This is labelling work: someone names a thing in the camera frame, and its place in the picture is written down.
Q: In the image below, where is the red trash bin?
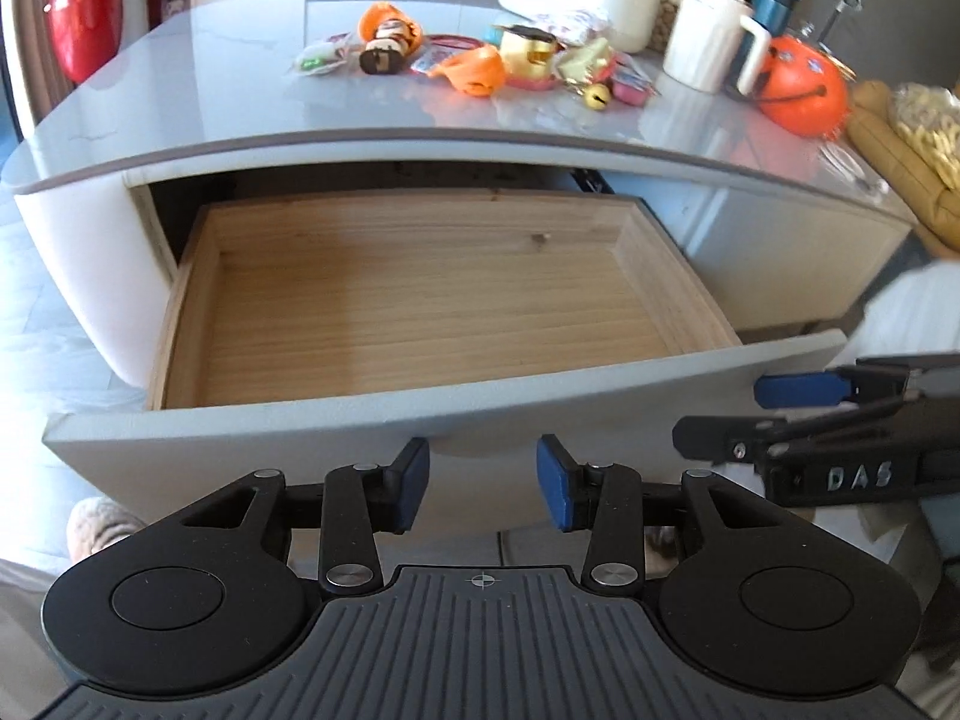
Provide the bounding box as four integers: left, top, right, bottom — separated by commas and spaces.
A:
44, 0, 124, 85

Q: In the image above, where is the green candy packet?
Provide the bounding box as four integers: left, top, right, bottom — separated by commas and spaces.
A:
290, 32, 353, 76

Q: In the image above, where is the orange pumpkin bucket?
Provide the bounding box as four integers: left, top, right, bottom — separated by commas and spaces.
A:
754, 36, 848, 138

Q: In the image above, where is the brown doll figure keychain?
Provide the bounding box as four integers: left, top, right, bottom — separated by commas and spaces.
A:
359, 37, 409, 75

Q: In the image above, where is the yellow keychain case with bell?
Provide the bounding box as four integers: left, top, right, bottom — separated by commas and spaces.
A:
555, 36, 615, 110

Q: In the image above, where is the pink white cloth pouch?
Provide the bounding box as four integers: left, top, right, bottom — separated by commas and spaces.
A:
540, 10, 610, 49

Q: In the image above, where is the red white paddle tag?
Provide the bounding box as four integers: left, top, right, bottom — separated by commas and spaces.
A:
409, 34, 483, 75

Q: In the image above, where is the yellow pink toy cup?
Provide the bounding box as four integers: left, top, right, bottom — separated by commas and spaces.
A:
500, 25, 558, 91

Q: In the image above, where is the wooden drawer white front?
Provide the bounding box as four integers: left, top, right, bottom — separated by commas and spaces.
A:
44, 192, 844, 538

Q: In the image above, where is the bag of yellow snacks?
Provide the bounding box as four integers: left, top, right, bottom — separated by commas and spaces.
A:
890, 83, 960, 190

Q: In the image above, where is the orange plastic shell half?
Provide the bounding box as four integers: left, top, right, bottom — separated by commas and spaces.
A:
428, 44, 508, 98

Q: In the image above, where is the blue thermos bottle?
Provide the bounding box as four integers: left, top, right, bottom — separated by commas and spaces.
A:
752, 0, 799, 37

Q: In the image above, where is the pink snack packet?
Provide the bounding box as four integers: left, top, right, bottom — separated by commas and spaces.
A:
608, 62, 658, 107

